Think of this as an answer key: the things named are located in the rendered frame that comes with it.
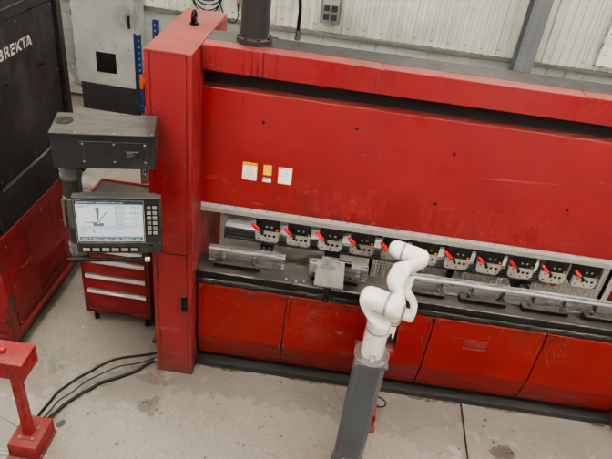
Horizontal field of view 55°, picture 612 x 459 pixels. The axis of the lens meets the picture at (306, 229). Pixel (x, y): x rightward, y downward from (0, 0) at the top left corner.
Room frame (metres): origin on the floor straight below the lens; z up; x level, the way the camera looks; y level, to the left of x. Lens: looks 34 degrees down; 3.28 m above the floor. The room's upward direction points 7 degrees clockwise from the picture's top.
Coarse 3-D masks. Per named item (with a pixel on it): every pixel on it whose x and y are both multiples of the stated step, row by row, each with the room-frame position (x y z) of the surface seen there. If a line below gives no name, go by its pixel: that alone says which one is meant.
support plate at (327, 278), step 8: (320, 264) 3.03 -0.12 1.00; (336, 264) 3.05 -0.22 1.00; (344, 264) 3.06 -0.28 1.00; (320, 272) 2.94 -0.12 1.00; (328, 272) 2.95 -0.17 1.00; (336, 272) 2.96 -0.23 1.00; (320, 280) 2.86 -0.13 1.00; (328, 280) 2.87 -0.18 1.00; (336, 280) 2.88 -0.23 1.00; (336, 288) 2.82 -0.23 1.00
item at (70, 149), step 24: (72, 120) 2.68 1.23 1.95; (96, 120) 2.72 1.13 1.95; (120, 120) 2.76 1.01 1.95; (144, 120) 2.80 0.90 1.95; (72, 144) 2.56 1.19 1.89; (96, 144) 2.58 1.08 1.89; (120, 144) 2.60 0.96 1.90; (144, 144) 2.63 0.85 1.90; (72, 168) 2.64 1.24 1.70; (120, 168) 2.61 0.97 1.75; (144, 168) 2.63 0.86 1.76; (72, 192) 2.63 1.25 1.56; (72, 216) 2.62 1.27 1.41; (72, 240) 2.63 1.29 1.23
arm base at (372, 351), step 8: (368, 336) 2.26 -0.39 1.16; (384, 336) 2.25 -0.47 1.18; (360, 344) 2.35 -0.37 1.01; (368, 344) 2.25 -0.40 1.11; (376, 344) 2.24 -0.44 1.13; (384, 344) 2.26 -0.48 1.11; (360, 352) 2.28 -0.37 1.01; (368, 352) 2.24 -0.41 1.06; (376, 352) 2.24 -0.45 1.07; (384, 352) 2.31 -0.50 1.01; (360, 360) 2.23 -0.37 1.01; (368, 360) 2.24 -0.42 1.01; (376, 360) 2.24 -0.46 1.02; (384, 360) 2.25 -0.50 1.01
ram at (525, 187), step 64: (256, 128) 3.07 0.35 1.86; (320, 128) 3.06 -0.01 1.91; (384, 128) 3.05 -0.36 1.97; (448, 128) 3.04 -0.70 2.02; (512, 128) 3.05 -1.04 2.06; (256, 192) 3.07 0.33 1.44; (320, 192) 3.06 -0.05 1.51; (384, 192) 3.05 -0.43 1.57; (448, 192) 3.04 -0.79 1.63; (512, 192) 3.03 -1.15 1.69; (576, 192) 3.03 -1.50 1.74
